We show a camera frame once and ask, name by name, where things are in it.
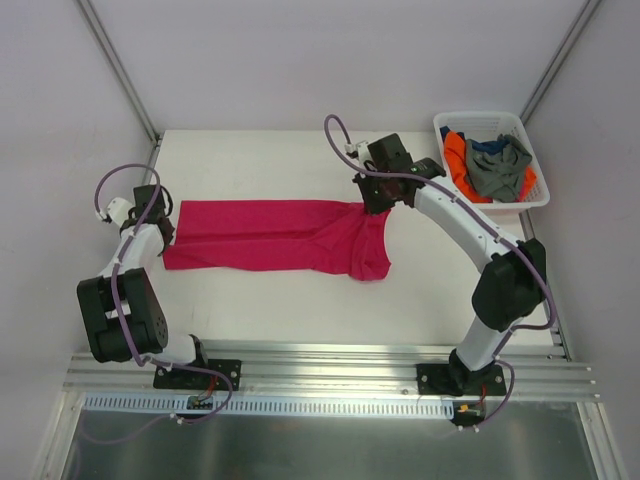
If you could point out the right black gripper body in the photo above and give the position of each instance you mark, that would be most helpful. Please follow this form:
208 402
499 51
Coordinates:
376 195

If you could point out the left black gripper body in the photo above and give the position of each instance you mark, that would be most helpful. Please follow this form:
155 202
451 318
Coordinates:
167 232

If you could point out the pink t shirt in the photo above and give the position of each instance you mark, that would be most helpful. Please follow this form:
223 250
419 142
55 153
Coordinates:
332 237

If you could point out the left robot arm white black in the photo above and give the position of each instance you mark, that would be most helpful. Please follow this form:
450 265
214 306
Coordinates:
122 315

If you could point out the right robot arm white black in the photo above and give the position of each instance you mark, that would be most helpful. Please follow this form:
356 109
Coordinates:
511 271

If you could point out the orange t shirt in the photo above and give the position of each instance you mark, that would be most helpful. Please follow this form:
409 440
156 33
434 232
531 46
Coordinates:
455 156

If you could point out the white plastic laundry basket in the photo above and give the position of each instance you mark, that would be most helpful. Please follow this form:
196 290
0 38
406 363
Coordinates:
486 126

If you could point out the grey t shirt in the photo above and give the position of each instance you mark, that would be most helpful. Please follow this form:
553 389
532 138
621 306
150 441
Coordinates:
499 177

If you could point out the blue t shirt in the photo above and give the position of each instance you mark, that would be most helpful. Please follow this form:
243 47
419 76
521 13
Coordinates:
490 147

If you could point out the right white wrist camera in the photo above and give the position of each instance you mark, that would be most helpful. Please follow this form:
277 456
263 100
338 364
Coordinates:
356 150

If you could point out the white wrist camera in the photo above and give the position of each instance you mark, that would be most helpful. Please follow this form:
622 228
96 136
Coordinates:
116 212
356 150

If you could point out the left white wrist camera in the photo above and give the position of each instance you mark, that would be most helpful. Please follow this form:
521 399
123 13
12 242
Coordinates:
116 212

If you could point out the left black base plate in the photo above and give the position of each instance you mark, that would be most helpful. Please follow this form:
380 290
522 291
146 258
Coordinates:
223 374

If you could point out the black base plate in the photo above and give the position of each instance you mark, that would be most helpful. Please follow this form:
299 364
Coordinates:
445 380
223 374

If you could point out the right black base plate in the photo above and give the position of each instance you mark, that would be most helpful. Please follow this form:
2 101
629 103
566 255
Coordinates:
445 380

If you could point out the white slotted cable duct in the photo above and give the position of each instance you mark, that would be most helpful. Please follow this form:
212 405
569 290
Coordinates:
271 406

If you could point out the left aluminium frame post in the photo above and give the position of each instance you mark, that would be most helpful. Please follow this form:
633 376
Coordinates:
107 48

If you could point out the aluminium frame post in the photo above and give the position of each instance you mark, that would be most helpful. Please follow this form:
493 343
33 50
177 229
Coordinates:
107 48
576 29

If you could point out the aluminium mounting rail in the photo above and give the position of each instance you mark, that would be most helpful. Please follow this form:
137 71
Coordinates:
532 373

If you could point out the right aluminium frame post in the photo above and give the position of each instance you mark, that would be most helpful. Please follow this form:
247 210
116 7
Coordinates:
576 29

